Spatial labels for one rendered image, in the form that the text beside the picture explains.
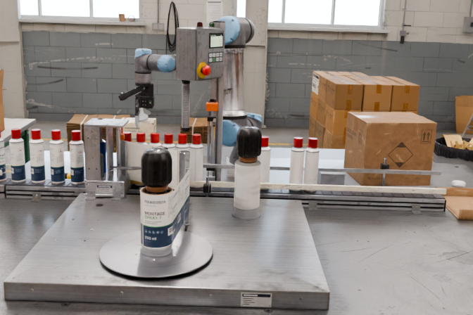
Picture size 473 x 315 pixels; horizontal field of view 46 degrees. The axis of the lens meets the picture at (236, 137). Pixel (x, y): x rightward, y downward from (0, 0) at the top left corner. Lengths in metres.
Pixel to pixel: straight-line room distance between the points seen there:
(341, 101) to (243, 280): 4.04
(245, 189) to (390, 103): 3.86
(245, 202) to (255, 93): 5.72
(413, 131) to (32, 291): 1.57
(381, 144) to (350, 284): 0.88
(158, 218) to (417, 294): 0.71
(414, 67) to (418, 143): 5.58
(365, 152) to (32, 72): 6.08
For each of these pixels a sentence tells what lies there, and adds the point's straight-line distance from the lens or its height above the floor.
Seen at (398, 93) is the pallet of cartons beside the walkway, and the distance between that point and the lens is 5.51.
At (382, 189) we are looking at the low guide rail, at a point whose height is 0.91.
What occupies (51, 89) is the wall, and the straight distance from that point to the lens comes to 7.79.
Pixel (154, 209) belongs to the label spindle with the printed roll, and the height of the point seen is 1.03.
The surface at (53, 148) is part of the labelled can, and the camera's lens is 2.16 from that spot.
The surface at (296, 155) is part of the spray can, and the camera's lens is 2.06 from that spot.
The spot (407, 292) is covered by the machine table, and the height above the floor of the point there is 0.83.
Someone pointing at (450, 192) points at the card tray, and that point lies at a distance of 2.41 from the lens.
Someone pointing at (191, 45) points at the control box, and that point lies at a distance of 2.02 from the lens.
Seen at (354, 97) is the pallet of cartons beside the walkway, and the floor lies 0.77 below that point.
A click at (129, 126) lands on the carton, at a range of 2.58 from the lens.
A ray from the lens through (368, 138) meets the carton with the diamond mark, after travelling 2.29.
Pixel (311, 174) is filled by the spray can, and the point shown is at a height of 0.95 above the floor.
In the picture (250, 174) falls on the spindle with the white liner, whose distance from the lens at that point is 1.76.
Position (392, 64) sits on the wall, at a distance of 7.82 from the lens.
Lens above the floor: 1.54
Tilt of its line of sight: 13 degrees down
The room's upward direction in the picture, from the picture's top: 2 degrees clockwise
